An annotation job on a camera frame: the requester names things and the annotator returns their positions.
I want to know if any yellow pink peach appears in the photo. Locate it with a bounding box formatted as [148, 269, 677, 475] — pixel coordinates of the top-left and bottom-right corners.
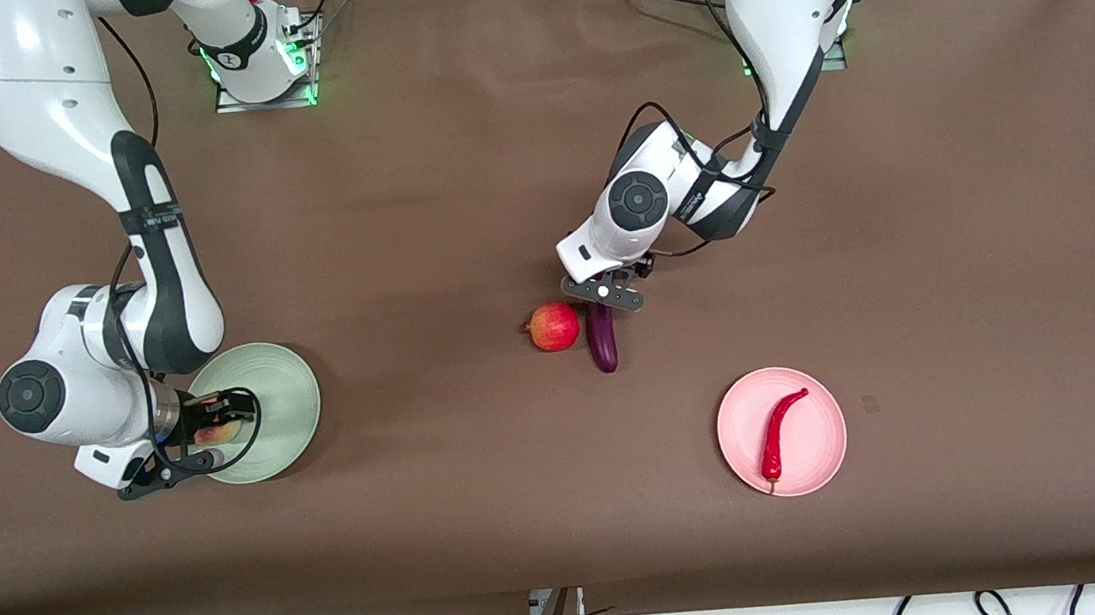
[193, 418, 246, 449]

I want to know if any purple eggplant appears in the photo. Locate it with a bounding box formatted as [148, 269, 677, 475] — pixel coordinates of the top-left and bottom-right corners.
[583, 299, 622, 377]

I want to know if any red apple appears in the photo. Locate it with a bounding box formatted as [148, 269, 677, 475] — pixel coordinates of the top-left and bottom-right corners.
[519, 300, 584, 356]

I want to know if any red chili pepper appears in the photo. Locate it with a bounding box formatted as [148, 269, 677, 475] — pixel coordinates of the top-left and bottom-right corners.
[753, 386, 820, 497]

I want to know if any pale green round plate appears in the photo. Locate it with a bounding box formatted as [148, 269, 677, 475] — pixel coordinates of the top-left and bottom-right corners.
[182, 337, 330, 489]

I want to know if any brown table cloth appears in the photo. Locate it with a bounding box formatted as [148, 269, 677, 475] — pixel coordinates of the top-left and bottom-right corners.
[0, 0, 1095, 615]

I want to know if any pink round plate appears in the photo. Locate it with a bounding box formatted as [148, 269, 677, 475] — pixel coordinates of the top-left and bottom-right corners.
[711, 361, 854, 504]

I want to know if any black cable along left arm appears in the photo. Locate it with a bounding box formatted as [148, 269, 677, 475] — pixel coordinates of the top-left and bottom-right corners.
[613, 0, 789, 264]

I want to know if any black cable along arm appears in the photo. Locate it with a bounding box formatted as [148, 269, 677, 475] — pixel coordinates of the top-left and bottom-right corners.
[613, 0, 789, 264]
[78, 5, 270, 485]

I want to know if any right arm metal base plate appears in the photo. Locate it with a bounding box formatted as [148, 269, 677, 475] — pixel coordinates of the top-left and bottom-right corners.
[207, 13, 328, 116]

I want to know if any black cable along right arm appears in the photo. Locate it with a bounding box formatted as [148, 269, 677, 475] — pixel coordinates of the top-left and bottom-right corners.
[78, 5, 270, 485]

